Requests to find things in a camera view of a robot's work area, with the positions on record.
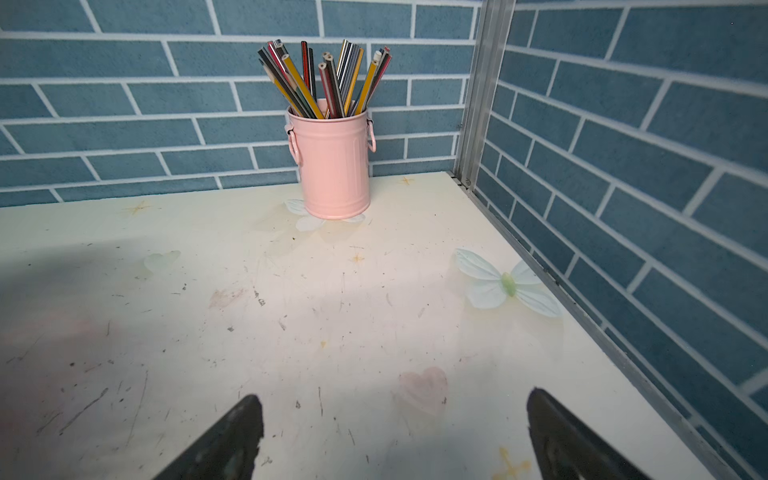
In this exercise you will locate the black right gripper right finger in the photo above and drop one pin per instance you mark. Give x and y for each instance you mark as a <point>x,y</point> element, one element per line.
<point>566,448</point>

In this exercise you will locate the pink metal pencil cup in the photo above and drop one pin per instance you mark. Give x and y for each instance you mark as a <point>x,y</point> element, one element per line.
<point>332,156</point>

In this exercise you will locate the aluminium corner post right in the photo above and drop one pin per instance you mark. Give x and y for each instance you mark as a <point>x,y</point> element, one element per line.
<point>493,25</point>

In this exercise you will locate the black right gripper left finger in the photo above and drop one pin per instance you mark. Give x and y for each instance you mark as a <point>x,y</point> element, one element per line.
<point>227,450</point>

